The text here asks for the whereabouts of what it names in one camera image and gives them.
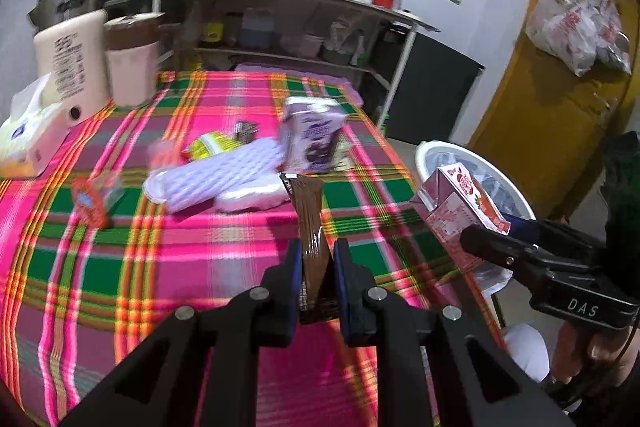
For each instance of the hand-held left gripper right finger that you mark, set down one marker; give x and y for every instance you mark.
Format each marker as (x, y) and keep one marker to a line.
(340, 272)

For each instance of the white round bin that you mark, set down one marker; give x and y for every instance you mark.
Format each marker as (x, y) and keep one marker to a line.
(425, 157)

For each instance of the tissue box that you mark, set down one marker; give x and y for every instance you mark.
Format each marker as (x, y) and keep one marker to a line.
(30, 142)

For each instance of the pink lid storage box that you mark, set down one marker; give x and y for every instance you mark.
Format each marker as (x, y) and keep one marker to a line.
(300, 71)

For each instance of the black cabinet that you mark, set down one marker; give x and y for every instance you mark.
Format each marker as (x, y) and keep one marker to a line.
(430, 82)

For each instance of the crumpled plastic bags on shelf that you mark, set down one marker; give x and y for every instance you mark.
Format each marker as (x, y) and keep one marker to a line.
(350, 42)

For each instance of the yellow snack wrapper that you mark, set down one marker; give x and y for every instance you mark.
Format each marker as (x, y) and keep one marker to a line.
(207, 146)

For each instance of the plaid pink green tablecloth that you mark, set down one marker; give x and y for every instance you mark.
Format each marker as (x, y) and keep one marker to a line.
(150, 287)

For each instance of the clear plastic cup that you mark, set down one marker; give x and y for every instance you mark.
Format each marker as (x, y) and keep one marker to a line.
(92, 202)

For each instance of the pale translucent wrapper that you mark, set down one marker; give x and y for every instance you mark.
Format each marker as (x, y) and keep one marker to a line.
(161, 154)

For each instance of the dark silver wrapper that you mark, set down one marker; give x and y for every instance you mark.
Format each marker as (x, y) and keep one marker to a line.
(245, 131)

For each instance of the ribbed white plastic bottle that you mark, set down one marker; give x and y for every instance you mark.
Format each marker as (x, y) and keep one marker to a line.
(220, 172)

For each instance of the beige plastic appliance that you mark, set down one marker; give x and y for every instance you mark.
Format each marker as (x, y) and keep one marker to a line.
(70, 57)

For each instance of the purple liquid jug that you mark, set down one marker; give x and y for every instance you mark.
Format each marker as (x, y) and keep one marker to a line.
(257, 32)

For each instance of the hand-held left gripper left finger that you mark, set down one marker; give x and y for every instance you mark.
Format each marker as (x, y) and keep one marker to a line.
(296, 269)

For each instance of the white round object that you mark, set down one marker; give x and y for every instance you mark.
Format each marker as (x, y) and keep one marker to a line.
(527, 352)

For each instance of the brown snack wrapper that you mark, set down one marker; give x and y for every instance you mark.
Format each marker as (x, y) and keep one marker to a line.
(307, 217)

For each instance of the purple milk carton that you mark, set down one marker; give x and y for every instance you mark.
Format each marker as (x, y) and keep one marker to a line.
(310, 137)

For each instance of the person's right hand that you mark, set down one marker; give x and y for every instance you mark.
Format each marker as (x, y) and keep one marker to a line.
(580, 352)

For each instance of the yellow label jar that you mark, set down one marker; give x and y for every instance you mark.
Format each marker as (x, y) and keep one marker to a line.
(211, 32)

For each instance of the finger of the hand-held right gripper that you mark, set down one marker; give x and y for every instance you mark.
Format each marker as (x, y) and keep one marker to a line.
(522, 229)
(495, 252)

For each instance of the plastic bags hanging on door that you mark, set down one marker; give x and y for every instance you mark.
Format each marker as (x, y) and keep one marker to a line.
(575, 27)

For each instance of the yellow wooden door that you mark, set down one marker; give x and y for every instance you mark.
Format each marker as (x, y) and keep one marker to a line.
(540, 117)

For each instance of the pink jar brown lid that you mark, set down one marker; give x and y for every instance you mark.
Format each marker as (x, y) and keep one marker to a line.
(132, 67)

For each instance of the pink plastic tub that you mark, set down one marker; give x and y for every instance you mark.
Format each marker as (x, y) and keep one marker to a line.
(300, 46)

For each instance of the white plastic wrapper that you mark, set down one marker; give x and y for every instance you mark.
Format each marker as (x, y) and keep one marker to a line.
(255, 199)

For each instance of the pink strawberry milk carton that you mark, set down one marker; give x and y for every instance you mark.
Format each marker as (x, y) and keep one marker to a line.
(460, 217)

